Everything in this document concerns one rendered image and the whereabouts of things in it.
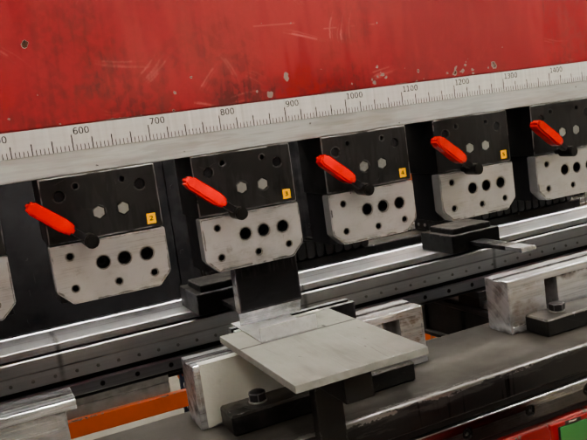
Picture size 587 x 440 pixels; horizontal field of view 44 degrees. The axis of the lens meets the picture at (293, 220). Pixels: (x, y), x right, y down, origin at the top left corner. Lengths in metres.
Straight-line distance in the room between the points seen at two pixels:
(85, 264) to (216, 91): 0.29
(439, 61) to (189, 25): 0.41
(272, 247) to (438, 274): 0.57
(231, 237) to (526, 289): 0.56
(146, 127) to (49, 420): 0.40
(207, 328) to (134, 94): 0.50
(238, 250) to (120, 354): 0.36
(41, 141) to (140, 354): 0.48
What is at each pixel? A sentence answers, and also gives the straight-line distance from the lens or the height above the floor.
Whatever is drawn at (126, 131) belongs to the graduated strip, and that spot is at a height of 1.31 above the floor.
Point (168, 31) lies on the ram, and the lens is 1.01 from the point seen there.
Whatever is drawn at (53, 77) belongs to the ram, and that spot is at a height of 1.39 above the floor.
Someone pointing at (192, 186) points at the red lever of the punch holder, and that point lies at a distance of 0.96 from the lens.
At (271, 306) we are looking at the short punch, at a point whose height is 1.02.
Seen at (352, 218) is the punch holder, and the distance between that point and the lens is 1.10.
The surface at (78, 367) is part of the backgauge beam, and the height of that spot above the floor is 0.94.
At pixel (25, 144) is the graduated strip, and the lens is 0.96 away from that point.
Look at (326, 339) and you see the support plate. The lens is 0.98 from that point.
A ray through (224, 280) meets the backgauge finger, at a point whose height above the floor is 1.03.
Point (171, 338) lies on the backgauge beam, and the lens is 1.31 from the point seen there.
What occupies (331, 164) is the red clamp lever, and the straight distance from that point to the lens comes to 1.04.
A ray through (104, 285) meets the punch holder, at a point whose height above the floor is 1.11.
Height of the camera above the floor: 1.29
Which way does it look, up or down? 8 degrees down
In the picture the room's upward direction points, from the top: 8 degrees counter-clockwise
